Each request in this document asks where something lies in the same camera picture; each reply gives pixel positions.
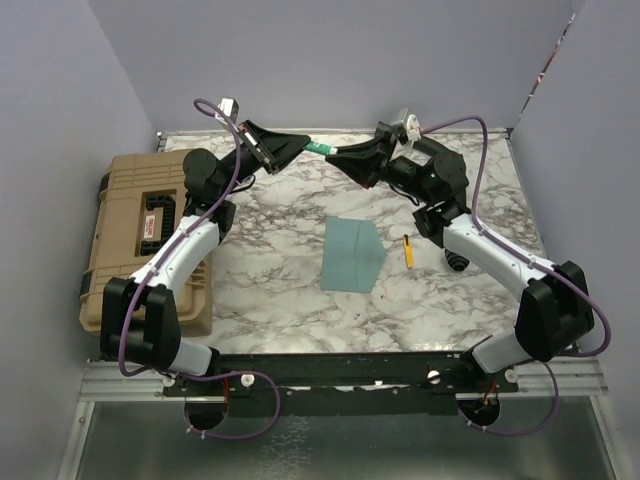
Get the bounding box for aluminium frame rail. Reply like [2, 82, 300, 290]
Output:
[79, 358, 608, 403]

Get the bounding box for tan plastic tool case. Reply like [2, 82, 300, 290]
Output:
[79, 149, 188, 335]

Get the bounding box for black corrugated hose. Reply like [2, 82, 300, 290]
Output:
[439, 247, 473, 274]

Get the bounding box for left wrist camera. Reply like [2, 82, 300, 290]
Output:
[218, 97, 239, 123]

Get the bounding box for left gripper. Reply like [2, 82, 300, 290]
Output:
[218, 120, 312, 198]

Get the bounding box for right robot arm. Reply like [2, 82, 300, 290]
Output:
[326, 123, 594, 391]

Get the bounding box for yellow utility knife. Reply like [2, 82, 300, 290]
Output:
[403, 234, 414, 269]

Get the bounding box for teal envelope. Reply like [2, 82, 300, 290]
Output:
[320, 217, 386, 293]

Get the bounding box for green white glue stick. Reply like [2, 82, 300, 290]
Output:
[305, 141, 338, 156]

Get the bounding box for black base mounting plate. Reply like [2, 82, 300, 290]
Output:
[163, 351, 518, 417]

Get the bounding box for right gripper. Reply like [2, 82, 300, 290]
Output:
[327, 131, 433, 205]

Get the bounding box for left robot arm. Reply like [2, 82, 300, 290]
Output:
[100, 121, 311, 395]

